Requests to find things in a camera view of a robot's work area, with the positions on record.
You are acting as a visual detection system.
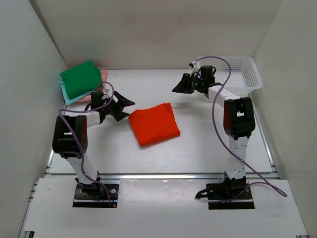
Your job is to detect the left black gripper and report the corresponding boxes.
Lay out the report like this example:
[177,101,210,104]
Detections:
[102,91,135,121]

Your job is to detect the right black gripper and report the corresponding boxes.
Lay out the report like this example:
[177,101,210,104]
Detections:
[172,74,204,95]

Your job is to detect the orange t-shirt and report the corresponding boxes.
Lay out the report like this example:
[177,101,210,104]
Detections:
[128,102,181,147]

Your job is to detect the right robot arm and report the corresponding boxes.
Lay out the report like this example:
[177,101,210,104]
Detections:
[172,65,256,180]

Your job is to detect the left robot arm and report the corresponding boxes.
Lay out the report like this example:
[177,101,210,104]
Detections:
[53,91,135,197]

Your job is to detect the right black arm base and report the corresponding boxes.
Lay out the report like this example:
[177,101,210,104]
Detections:
[195,177,255,210]

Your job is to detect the pink folded t-shirt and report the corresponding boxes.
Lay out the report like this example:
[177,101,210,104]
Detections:
[78,69,107,102]

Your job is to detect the green folded t-shirt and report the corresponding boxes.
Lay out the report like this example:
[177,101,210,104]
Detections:
[60,60,102,99]

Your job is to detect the teal folded t-shirt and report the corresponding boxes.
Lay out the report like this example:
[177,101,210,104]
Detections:
[59,81,93,106]

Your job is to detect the white plastic mesh basket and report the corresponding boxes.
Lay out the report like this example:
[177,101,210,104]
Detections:
[197,56,262,96]

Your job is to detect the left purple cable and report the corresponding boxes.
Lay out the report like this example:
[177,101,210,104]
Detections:
[58,81,117,208]

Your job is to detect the purple cable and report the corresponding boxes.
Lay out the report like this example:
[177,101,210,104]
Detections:
[189,56,288,205]
[58,81,117,208]

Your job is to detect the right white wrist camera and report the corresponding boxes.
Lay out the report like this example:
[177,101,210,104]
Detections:
[189,60,200,75]

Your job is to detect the aluminium rail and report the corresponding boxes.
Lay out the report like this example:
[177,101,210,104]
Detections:
[45,172,278,179]

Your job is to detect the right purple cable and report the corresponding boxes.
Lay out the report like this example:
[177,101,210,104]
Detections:
[189,56,288,205]

